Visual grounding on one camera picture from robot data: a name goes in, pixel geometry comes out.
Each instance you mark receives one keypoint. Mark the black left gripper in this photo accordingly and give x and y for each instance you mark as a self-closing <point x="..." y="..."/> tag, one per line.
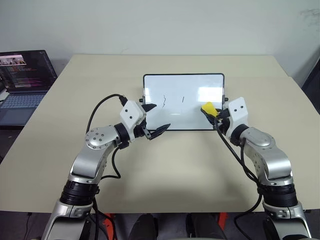
<point x="141" y="128"/>

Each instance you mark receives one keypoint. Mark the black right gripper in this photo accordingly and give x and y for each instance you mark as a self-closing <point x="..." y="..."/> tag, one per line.
<point x="223" y="121"/>

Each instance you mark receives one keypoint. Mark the yellow eraser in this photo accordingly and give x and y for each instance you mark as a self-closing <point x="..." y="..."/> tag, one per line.
<point x="209" y="108"/>

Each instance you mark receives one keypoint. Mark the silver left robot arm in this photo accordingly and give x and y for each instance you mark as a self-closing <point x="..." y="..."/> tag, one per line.
<point x="90" y="160"/>

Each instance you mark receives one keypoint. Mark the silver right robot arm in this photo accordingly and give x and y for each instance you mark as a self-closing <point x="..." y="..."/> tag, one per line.
<point x="272" y="160"/>

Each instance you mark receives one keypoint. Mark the black-framed whiteboard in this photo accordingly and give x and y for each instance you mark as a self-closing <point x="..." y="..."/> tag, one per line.
<point x="185" y="85"/>

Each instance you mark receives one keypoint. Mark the dark chair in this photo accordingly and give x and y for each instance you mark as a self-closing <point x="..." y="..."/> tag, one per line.
<point x="312" y="82"/>

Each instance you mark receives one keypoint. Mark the dark rounded shape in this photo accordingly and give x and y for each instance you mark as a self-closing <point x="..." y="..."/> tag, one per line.
<point x="145" y="227"/>

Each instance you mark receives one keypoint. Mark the open laptop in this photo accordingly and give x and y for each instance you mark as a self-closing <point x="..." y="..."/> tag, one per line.
<point x="23" y="75"/>

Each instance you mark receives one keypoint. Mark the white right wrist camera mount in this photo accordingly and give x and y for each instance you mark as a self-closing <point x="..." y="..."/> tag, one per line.
<point x="237" y="112"/>

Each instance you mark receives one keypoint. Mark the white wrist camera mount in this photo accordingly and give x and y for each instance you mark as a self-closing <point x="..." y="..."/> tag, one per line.
<point x="237" y="112"/>
<point x="131" y="113"/>

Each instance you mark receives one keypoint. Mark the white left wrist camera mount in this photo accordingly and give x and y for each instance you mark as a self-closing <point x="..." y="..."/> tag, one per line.
<point x="131" y="113"/>

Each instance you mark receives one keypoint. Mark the orange frame part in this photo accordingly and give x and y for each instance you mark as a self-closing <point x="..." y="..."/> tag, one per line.
<point x="109" y="225"/>
<point x="222" y="218"/>

